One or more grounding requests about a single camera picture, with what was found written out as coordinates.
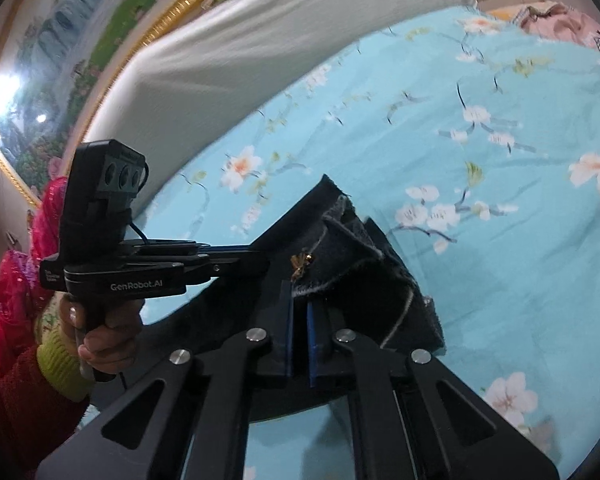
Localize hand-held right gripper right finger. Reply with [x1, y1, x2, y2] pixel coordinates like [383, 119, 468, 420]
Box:
[305, 299, 561, 480]

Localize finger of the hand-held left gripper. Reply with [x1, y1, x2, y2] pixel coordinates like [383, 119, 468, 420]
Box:
[182, 253, 276, 284]
[122, 240, 255, 258]

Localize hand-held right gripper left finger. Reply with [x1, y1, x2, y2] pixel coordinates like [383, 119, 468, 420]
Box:
[32, 280, 296, 480]

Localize dark denim pants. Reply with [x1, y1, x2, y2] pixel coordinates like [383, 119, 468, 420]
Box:
[89, 174, 447, 426]

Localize person's left hand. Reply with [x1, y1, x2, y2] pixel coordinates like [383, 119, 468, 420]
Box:
[57, 297, 144, 374]

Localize pink glittery jacket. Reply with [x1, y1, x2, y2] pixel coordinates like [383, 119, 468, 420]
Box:
[0, 176, 70, 377]

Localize gold framed landscape painting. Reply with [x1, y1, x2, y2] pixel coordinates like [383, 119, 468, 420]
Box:
[0, 0, 281, 211]

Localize cream padded headboard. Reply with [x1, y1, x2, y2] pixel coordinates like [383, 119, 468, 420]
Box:
[82, 0, 477, 202]

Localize turquoise floral bed sheet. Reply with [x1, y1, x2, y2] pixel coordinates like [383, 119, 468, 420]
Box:
[77, 2, 600, 480]

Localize pink patterned pillow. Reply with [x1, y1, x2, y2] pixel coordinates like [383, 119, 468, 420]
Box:
[485, 0, 600, 63]

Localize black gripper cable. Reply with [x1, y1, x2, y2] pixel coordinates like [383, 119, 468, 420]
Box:
[127, 216, 152, 247]

